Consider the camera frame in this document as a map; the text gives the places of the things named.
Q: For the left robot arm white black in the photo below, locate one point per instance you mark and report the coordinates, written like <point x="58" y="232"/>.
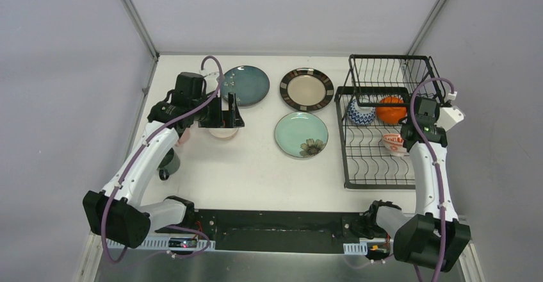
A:
<point x="116" y="212"/>

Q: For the orange floral pattern bowl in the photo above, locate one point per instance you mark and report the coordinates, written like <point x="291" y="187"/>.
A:
<point x="393" y="142"/>

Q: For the black striped rim plate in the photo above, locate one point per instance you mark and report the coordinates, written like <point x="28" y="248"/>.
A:
<point x="306" y="89"/>

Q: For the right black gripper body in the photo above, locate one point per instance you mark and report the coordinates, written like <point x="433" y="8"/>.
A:
<point x="401" y="127"/>

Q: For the pink cup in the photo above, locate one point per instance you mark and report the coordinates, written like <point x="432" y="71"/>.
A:
<point x="183" y="138"/>

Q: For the plain white bowl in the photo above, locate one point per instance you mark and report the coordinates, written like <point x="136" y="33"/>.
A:
<point x="223" y="133"/>

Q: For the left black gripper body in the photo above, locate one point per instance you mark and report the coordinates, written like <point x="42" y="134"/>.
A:
<point x="218" y="113"/>

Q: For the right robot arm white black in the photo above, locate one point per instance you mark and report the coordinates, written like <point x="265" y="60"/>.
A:
<point x="433" y="237"/>

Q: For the orange bowl white inside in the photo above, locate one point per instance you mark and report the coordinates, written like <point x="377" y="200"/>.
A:
<point x="391" y="114"/>

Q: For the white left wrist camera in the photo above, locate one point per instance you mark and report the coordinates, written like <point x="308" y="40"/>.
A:
<point x="189" y="87"/>

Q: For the dark green mug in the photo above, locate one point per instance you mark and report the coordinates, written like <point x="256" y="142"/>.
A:
<point x="169" y="165"/>

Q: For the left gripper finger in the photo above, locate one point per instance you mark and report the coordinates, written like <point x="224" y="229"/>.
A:
<point x="232" y="103"/>
<point x="232" y="120"/>

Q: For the dark blue plate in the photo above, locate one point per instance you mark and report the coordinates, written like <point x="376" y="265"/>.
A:
<point x="250" y="85"/>

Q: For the black wire dish rack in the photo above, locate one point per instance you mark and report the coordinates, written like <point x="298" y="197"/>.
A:
<point x="367" y="164"/>

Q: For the teal flower plate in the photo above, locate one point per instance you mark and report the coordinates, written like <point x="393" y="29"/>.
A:
<point x="301" y="135"/>

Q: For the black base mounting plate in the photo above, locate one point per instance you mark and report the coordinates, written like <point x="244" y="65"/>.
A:
<point x="285" y="231"/>

